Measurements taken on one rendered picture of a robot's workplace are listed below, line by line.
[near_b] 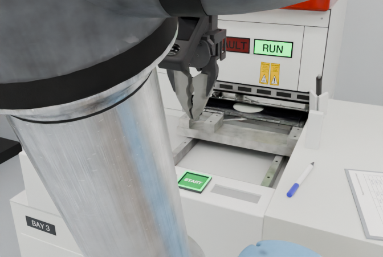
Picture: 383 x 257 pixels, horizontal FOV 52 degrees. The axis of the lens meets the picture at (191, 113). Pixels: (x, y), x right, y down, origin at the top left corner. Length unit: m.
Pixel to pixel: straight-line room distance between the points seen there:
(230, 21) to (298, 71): 0.26
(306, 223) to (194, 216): 0.20
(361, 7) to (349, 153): 1.82
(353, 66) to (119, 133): 2.58
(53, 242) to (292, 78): 0.80
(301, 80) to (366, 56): 1.52
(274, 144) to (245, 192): 0.38
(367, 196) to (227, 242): 0.26
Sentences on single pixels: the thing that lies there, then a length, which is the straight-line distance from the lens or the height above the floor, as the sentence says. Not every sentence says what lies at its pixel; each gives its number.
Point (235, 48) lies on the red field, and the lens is 1.26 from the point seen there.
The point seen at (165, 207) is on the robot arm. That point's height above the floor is 1.21.
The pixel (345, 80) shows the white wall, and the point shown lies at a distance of 2.77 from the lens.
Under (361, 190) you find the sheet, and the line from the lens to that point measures 0.79.
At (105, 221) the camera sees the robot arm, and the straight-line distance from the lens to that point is 0.25.
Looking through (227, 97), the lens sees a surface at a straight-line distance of 1.30.
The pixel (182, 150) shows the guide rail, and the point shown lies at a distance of 1.13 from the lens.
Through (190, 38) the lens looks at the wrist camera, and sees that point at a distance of 0.60.
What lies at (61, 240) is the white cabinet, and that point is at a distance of 1.00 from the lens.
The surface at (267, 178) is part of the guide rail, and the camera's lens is 1.01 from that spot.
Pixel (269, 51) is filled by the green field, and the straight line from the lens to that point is 1.23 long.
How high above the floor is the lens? 1.37
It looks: 22 degrees down
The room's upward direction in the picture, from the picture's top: straight up
